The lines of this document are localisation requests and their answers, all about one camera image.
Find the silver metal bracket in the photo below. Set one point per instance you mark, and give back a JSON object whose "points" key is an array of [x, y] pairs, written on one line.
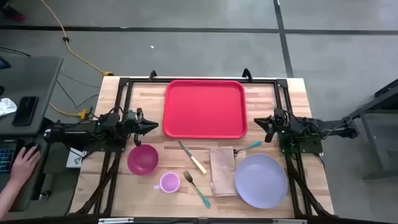
{"points": [[115, 221], [289, 221]]}

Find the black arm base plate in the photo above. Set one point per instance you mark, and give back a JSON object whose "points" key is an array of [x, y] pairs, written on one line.
{"points": [[102, 147], [306, 147]]}

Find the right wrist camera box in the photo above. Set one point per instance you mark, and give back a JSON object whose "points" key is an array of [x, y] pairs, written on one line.
{"points": [[280, 115]]}

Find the black table clamp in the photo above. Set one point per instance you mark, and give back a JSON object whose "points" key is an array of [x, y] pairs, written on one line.
{"points": [[247, 74], [153, 74]]}

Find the person's hand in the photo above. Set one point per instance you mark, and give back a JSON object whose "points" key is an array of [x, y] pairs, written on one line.
{"points": [[25, 165]]}

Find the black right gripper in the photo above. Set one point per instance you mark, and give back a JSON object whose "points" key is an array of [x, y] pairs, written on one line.
{"points": [[275, 129]]}

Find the dark metal equipment stand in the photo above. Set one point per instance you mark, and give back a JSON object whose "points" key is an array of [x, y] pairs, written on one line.
{"points": [[388, 107]]}

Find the desk caster wheel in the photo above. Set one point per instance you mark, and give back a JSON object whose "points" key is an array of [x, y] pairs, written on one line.
{"points": [[45, 195]]}

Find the lavender plastic plate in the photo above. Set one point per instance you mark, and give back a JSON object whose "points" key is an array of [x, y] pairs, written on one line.
{"points": [[261, 182]]}

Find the backlit computer keyboard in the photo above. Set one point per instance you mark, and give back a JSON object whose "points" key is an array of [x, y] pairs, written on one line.
{"points": [[6, 160]]}

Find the grey desk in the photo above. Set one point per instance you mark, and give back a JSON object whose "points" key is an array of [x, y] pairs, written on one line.
{"points": [[31, 81]]}

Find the red plastic tray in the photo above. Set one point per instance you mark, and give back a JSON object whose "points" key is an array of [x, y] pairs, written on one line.
{"points": [[205, 109]]}

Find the black aluminium table frame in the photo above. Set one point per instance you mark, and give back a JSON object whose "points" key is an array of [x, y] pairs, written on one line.
{"points": [[143, 80]]}

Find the red and black object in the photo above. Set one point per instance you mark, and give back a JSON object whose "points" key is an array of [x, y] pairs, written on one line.
{"points": [[14, 15]]}

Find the black smartphone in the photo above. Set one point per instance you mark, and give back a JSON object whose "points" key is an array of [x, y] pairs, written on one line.
{"points": [[25, 110]]}

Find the white printed box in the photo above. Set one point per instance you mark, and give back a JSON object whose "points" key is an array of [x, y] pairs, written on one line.
{"points": [[74, 159]]}

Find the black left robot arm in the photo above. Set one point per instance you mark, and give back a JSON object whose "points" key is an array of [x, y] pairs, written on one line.
{"points": [[71, 135]]}

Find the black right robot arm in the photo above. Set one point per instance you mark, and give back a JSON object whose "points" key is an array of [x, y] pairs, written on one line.
{"points": [[311, 124]]}

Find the pale pink mug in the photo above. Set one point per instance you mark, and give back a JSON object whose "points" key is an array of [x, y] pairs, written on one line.
{"points": [[169, 183]]}

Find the magenta plastic bowl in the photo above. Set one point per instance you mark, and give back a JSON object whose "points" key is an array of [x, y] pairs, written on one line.
{"points": [[143, 160]]}

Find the beige cloth napkin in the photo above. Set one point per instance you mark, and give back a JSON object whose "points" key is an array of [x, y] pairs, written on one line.
{"points": [[222, 171]]}

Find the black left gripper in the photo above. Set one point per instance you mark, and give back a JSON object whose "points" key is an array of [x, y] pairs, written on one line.
{"points": [[139, 127]]}

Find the person's forearm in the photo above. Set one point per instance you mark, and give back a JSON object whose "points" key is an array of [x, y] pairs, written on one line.
{"points": [[7, 200]]}

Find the white crumpled tissue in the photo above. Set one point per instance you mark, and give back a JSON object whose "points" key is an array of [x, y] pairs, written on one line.
{"points": [[7, 106]]}

